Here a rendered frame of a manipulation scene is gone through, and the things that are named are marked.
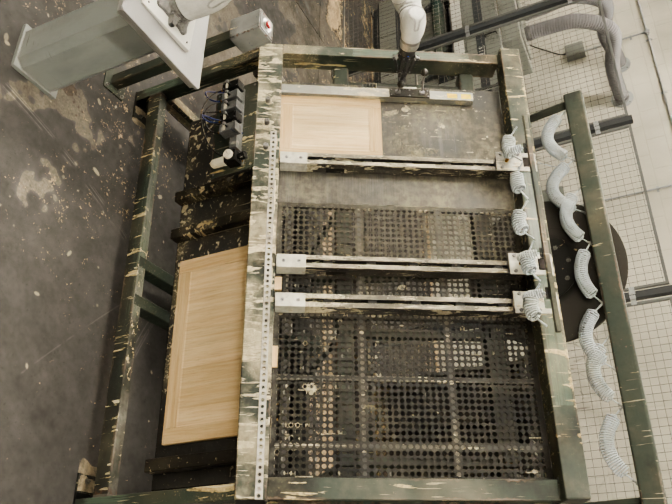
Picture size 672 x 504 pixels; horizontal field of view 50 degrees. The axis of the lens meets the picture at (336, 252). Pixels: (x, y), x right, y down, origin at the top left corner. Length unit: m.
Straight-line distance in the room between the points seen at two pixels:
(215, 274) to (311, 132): 0.82
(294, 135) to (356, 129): 0.30
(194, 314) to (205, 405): 0.46
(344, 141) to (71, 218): 1.31
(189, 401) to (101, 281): 0.72
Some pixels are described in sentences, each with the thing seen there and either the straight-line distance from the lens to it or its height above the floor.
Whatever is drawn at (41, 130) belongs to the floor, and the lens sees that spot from 3.57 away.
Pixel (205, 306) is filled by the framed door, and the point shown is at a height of 0.42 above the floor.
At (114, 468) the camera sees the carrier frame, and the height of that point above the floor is 0.18.
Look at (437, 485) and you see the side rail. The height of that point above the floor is 1.45.
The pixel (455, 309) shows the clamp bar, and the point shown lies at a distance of 3.08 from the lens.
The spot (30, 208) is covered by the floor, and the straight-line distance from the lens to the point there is 3.38.
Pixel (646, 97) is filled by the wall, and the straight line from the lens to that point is 9.30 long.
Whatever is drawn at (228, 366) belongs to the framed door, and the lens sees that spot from 3.28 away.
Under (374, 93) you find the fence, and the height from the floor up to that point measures 1.29.
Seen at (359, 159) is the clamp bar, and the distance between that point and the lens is 3.39.
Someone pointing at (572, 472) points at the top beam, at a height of 1.92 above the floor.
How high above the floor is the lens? 2.33
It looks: 23 degrees down
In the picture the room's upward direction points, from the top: 77 degrees clockwise
